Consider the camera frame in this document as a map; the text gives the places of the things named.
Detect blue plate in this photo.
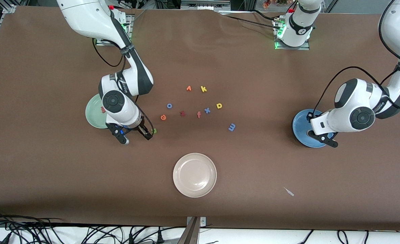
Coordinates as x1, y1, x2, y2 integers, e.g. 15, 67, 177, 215
292, 109, 332, 148

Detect green plate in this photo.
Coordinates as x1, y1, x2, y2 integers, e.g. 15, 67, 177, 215
85, 93, 109, 129

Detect beige plate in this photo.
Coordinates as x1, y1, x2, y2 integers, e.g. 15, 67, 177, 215
173, 153, 217, 198

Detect brown table cover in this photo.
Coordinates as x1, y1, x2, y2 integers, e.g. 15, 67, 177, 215
0, 5, 400, 231

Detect orange decorative item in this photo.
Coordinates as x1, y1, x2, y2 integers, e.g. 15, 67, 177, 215
263, 0, 288, 9

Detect grey metal box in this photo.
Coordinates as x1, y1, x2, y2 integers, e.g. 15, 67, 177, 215
180, 0, 231, 11

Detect silver metal bracket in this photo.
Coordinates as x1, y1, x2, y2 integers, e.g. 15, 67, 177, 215
186, 216, 206, 228

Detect grey metal post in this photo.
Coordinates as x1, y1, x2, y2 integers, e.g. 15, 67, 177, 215
177, 217, 200, 244

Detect thin grey cable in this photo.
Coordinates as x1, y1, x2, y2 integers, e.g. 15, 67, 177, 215
131, 9, 147, 23

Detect black cable bundle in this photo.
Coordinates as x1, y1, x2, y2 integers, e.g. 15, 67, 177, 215
0, 208, 187, 244

